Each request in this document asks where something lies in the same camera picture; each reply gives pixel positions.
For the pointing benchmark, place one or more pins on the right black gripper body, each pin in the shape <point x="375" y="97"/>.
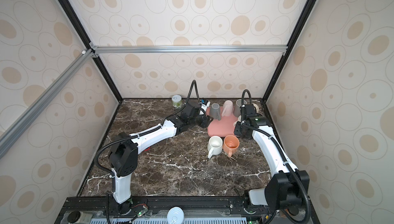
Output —
<point x="239" y="130"/>

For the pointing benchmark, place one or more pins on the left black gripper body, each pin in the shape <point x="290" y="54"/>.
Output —
<point x="201" y="122"/>

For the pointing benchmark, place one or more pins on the peach cream speckled mug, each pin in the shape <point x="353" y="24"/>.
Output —
<point x="230" y="145"/>

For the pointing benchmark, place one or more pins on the white ceramic mug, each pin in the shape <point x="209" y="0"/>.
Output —
<point x="215" y="146"/>

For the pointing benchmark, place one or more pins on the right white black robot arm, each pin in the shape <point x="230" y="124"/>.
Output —
<point x="287" y="189"/>

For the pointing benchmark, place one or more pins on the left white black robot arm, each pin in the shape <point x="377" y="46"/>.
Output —
<point x="120" y="158"/>

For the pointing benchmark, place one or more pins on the small grey mug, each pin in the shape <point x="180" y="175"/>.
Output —
<point x="215" y="111"/>

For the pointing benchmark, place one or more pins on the large grey mug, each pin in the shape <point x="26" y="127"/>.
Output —
<point x="237" y="108"/>

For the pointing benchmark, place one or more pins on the pink mug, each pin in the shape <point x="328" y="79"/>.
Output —
<point x="228" y="107"/>

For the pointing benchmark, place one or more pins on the beige round mug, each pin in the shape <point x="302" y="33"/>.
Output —
<point x="256" y="107"/>

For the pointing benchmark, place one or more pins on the pink plastic tray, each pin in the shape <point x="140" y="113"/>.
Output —
<point x="223" y="127"/>

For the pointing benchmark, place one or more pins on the small green white can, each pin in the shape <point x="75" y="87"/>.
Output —
<point x="176" y="101"/>

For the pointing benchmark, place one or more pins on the white round lamp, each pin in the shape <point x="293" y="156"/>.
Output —
<point x="175" y="216"/>

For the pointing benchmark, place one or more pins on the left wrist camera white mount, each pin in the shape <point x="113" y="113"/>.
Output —
<point x="204" y="105"/>

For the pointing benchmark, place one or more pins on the horizontal aluminium frame bar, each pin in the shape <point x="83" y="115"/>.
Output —
<point x="166" y="49"/>

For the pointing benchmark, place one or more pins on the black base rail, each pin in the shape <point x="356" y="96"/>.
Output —
<point x="251" y="208"/>

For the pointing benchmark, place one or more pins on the left slanted aluminium frame bar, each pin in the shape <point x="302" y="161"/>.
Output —
<point x="15" y="131"/>

